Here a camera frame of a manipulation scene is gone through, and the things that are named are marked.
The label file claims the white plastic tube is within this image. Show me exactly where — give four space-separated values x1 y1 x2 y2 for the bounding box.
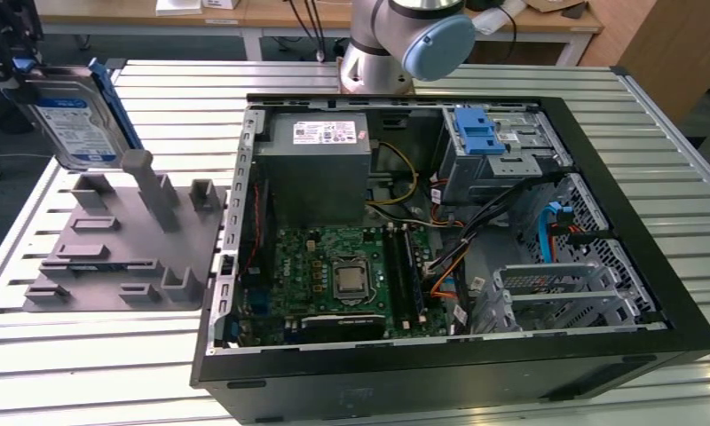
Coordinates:
472 0 528 36

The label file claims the black wire bundle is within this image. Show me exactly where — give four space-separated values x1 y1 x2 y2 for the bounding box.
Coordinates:
434 170 576 276

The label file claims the black RAM slot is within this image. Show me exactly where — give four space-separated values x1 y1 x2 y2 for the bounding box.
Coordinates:
384 224 414 329

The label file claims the blue plastic drive latch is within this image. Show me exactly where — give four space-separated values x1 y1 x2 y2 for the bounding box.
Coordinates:
453 107 498 156

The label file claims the silver CPU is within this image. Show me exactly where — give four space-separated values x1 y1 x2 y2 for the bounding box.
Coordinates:
334 265 372 296

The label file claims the hard disk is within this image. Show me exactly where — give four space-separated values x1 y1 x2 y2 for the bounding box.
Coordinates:
9 56 148 172

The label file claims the grey wire bundle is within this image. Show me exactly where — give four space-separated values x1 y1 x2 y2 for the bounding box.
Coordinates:
365 201 469 230

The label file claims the green motherboard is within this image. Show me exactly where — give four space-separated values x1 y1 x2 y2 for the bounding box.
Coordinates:
270 224 450 343

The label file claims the orange wire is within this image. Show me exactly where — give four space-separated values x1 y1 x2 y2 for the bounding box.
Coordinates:
429 268 461 307

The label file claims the wooden desk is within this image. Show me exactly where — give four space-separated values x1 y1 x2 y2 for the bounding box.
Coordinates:
37 0 606 67

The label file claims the red wire with white label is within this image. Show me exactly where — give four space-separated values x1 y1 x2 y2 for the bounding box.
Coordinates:
429 175 450 227

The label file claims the blue data wire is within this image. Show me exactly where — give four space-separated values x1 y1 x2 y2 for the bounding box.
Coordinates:
536 201 569 267

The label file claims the grey parts rack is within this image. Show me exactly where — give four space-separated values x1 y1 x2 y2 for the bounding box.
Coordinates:
21 149 229 314

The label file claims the brown cardboard piece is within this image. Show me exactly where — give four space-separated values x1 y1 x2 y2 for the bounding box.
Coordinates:
524 0 589 19

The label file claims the black disk power wire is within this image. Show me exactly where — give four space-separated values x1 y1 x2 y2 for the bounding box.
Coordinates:
553 206 616 245

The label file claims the CPU socket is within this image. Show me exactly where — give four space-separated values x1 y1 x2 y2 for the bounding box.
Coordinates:
326 255 381 308

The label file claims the RAM stick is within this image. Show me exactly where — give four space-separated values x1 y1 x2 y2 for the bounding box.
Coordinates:
402 228 429 314
41 261 154 272

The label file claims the red black twisted wire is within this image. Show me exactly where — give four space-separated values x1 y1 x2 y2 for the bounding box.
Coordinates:
240 184 265 279

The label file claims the grey power supply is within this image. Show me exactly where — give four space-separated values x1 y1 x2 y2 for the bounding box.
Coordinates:
253 110 373 230

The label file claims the black PC case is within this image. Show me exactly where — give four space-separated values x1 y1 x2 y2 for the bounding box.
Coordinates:
188 92 710 422

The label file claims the black graphics card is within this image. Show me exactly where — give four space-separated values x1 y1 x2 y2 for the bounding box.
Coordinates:
286 313 386 343

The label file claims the yellow wire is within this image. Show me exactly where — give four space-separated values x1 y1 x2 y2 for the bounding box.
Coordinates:
365 140 420 206

